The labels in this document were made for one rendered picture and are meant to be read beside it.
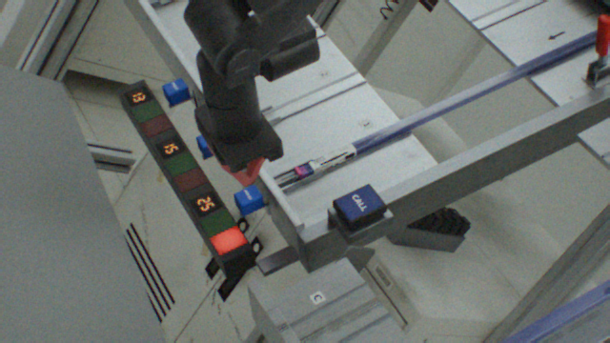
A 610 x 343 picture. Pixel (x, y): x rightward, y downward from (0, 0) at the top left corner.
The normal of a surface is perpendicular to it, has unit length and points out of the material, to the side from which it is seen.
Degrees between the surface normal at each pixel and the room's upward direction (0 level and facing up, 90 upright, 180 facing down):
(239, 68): 100
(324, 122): 43
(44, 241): 0
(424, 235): 90
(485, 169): 90
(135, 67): 90
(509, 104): 90
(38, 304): 0
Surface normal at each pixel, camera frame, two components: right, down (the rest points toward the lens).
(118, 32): 0.47, 0.65
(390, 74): -0.70, -0.14
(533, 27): -0.08, -0.64
